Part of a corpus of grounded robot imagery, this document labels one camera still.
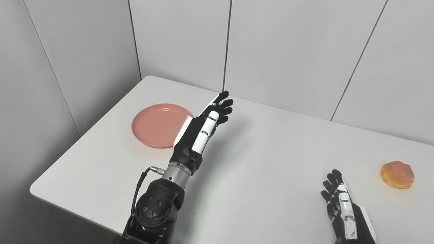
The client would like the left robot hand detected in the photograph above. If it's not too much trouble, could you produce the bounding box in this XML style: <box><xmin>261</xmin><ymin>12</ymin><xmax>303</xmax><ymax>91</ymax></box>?
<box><xmin>170</xmin><ymin>90</ymin><xmax>234</xmax><ymax>176</ymax></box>

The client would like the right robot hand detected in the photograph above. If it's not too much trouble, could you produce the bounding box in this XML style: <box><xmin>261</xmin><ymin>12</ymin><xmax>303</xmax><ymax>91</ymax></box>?
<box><xmin>320</xmin><ymin>169</ymin><xmax>377</xmax><ymax>244</ymax></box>

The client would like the pink plate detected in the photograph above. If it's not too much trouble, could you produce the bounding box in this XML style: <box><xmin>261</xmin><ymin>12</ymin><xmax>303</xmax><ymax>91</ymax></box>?
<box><xmin>131</xmin><ymin>103</ymin><xmax>194</xmax><ymax>149</ymax></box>

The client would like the cream puff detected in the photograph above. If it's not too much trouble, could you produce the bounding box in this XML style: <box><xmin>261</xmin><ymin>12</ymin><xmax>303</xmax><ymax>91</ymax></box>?
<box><xmin>380</xmin><ymin>161</ymin><xmax>415</xmax><ymax>189</ymax></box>

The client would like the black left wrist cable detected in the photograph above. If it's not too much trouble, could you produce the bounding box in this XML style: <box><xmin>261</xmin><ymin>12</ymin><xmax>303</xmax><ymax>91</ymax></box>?
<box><xmin>130</xmin><ymin>166</ymin><xmax>166</xmax><ymax>217</ymax></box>

